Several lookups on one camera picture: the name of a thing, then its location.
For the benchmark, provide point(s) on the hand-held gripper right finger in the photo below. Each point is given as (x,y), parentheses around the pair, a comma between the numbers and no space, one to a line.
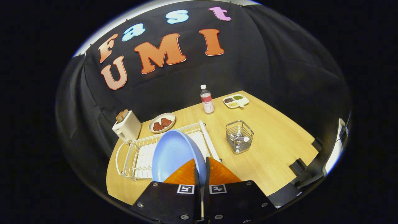
(206,177)

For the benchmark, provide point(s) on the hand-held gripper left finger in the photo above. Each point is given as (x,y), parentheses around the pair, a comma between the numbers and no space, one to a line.
(196,179)

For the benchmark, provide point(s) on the blue plate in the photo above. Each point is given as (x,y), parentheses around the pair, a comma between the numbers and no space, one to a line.
(174,155)

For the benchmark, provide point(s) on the metal spoon with white tip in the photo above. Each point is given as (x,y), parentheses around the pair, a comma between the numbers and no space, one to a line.
(245,139)

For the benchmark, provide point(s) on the beige oval plate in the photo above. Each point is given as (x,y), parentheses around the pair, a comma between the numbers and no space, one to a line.
(157,119)

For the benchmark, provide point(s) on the white divided dish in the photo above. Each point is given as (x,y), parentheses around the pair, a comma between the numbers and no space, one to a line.
(245,100)

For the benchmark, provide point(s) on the red meat piece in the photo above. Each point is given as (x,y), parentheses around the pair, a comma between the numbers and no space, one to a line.
(166,122)
(158,126)

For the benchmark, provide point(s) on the clear plastic water bottle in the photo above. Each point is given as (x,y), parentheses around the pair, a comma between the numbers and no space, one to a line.
(207,102)

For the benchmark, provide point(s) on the yellow beans pile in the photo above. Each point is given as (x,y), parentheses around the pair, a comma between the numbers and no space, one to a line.
(232,104)

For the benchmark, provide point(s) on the brown beans pile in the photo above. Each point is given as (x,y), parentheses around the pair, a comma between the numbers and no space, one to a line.
(229,100)

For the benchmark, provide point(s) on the cream toaster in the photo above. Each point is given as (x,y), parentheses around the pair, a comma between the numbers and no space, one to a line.
(129,127)

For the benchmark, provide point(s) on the green beans pile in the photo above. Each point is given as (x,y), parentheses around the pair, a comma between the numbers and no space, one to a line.
(238,97)

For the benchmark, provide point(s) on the black table clamp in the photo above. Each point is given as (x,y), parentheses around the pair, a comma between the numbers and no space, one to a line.
(317,144)
(298,166)

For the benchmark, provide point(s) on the brown toast slice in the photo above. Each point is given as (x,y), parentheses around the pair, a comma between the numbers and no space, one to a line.
(119,117)
(125,113)

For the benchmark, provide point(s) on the black backdrop cloth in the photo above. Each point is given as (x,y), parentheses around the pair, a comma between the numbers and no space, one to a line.
(273,62)

